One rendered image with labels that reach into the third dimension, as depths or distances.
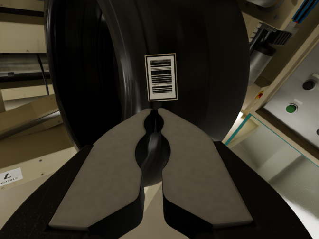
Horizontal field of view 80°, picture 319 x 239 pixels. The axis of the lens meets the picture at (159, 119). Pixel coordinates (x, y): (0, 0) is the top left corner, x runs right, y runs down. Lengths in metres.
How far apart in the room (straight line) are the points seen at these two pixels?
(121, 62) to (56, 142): 0.71
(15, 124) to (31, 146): 0.10
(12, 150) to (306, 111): 1.11
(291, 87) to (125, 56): 0.69
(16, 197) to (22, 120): 2.27
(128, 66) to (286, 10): 0.38
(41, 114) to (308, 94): 1.02
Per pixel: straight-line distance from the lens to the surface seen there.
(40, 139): 0.97
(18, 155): 0.93
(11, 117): 0.98
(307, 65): 0.85
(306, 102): 0.86
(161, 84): 0.26
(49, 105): 0.96
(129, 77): 0.28
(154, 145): 0.30
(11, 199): 3.15
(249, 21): 0.66
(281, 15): 0.54
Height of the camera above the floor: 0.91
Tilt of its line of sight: 38 degrees up
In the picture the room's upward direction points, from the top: 157 degrees counter-clockwise
